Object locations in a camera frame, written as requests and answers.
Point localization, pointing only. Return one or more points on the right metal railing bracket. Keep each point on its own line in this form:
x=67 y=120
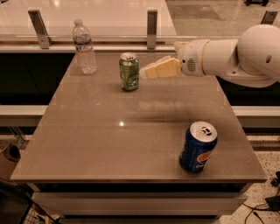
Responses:
x=269 y=17

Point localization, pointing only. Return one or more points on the blue Pepsi can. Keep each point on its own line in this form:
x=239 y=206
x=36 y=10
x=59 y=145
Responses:
x=200 y=140

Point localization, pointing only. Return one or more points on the middle metal railing bracket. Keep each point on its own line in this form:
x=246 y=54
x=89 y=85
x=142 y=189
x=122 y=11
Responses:
x=152 y=22

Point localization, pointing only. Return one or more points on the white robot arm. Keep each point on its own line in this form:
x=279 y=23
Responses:
x=252 y=60

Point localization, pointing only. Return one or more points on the green soda can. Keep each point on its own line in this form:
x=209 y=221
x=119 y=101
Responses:
x=129 y=71

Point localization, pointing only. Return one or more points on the dark bin at left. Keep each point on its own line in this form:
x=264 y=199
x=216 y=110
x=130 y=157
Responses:
x=9 y=157

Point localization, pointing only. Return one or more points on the left metal railing bracket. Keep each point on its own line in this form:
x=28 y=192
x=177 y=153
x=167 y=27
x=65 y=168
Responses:
x=44 y=40

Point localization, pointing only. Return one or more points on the metal railing bracket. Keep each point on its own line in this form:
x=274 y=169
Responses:
x=44 y=40
x=152 y=22
x=269 y=17

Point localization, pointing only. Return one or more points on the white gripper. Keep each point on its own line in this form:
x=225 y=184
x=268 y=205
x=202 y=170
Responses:
x=191 y=58

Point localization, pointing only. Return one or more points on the clear plastic water bottle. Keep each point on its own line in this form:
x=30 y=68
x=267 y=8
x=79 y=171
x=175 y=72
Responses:
x=84 y=47

